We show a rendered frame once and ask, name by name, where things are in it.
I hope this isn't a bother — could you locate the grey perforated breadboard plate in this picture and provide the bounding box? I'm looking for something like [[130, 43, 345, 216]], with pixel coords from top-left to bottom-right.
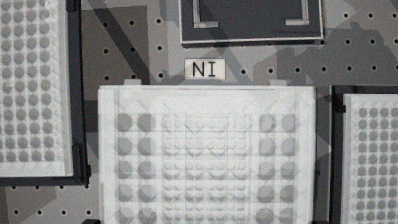
[[0, 0, 398, 224]]

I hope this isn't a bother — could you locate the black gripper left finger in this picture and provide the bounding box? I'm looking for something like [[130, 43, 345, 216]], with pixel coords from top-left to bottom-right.
[[81, 219, 101, 224]]

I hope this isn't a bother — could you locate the dark grey rectangular nest plate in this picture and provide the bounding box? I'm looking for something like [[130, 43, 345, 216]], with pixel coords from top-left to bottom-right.
[[179, 0, 323, 48]]

